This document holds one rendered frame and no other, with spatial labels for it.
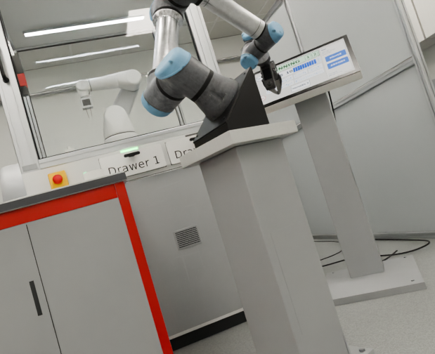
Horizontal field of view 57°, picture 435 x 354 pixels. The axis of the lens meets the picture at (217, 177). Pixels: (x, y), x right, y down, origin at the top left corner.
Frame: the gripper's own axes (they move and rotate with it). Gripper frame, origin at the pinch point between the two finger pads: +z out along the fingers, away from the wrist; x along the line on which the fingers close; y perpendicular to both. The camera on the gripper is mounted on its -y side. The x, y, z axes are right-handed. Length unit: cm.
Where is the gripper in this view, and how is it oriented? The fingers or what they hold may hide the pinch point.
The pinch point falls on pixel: (277, 93)
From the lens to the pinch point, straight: 202.4
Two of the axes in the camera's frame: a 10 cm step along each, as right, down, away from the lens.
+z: 4.6, 5.8, 6.7
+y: 0.0, -7.6, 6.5
